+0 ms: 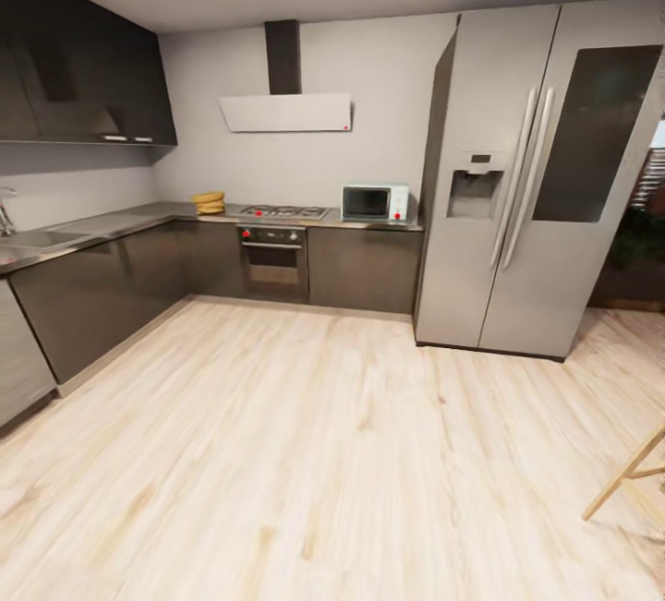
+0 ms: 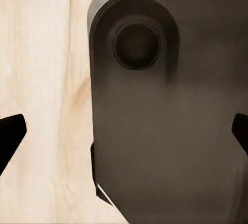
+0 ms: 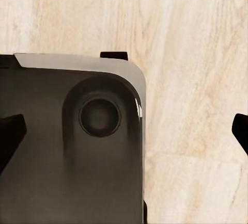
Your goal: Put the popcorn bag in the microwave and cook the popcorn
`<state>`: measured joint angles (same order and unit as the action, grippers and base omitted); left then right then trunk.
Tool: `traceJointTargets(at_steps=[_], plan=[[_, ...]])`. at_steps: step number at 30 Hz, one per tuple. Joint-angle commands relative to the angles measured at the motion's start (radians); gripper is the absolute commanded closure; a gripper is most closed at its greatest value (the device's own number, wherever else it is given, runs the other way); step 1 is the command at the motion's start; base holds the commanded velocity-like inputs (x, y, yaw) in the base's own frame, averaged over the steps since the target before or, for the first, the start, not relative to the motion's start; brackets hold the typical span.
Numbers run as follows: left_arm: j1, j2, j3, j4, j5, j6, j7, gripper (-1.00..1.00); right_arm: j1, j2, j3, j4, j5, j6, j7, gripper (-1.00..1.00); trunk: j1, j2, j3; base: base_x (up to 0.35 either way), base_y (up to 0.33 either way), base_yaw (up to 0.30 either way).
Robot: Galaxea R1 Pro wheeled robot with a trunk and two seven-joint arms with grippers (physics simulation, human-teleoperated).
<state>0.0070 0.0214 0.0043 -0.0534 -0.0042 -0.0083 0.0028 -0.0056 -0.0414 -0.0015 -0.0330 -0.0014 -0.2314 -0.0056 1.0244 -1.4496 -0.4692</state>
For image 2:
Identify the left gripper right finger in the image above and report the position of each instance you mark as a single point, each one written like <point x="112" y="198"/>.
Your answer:
<point x="240" y="130"/>

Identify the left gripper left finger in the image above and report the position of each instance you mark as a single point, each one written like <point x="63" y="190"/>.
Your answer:
<point x="12" y="131"/>

